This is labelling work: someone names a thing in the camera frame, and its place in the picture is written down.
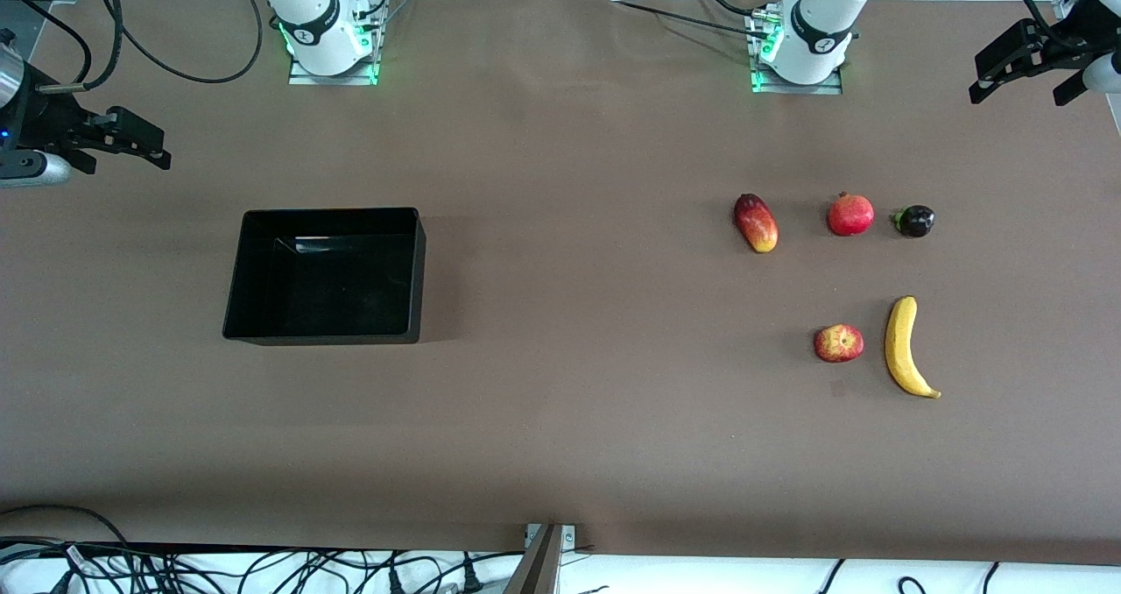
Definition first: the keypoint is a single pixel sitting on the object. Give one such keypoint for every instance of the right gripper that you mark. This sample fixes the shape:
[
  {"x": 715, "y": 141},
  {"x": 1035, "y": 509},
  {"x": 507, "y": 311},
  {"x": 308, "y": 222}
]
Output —
[{"x": 50, "y": 119}]

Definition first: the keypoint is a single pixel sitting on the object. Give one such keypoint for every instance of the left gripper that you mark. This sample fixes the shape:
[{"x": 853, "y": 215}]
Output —
[{"x": 1067, "y": 39}]

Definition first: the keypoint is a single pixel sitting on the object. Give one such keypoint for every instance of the black plastic box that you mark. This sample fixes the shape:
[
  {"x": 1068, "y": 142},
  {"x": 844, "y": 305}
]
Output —
[{"x": 333, "y": 296}]

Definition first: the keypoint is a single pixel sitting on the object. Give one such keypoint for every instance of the yellow banana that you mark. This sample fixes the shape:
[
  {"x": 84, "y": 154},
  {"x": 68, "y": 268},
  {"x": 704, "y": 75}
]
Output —
[{"x": 898, "y": 349}]

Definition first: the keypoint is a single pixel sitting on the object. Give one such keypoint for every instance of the red apple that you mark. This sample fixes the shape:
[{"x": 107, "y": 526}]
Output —
[{"x": 839, "y": 343}]

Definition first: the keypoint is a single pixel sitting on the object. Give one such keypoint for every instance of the dark purple mangosteen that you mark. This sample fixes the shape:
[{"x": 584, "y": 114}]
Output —
[{"x": 917, "y": 222}]

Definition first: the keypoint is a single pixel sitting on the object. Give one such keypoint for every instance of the red pomegranate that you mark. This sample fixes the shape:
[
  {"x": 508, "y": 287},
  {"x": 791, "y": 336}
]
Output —
[{"x": 850, "y": 215}]

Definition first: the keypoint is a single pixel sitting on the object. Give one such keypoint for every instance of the red yellow mango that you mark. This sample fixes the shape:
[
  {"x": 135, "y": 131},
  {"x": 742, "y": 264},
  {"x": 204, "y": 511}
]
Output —
[{"x": 756, "y": 223}]

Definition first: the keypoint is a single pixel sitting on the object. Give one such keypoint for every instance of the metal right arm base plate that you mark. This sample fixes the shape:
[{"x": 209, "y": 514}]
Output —
[{"x": 302, "y": 78}]

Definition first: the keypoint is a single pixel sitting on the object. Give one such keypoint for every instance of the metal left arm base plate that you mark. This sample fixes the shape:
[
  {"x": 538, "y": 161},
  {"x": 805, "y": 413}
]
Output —
[{"x": 832, "y": 89}]

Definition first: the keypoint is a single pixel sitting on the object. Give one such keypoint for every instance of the dark metal post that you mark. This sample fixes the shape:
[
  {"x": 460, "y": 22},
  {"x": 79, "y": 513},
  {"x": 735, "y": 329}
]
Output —
[{"x": 534, "y": 572}]

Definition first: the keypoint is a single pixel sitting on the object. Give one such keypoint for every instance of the silver metal bracket plate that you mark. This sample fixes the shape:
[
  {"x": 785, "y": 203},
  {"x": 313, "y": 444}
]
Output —
[{"x": 567, "y": 537}]

